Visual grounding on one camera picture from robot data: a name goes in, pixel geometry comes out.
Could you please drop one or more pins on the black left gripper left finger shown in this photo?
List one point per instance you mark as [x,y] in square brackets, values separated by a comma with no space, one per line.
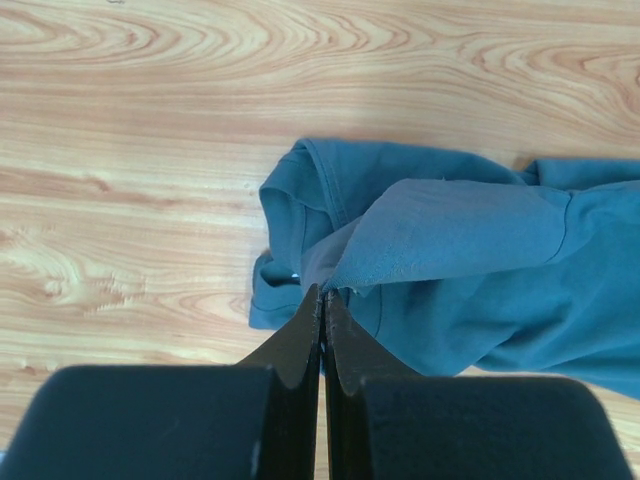
[255,419]

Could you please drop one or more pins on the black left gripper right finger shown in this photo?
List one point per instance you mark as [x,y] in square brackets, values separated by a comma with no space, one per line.
[386,421]

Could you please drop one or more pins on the blue-grey t-shirt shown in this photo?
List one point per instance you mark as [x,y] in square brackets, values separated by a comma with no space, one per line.
[451,260]

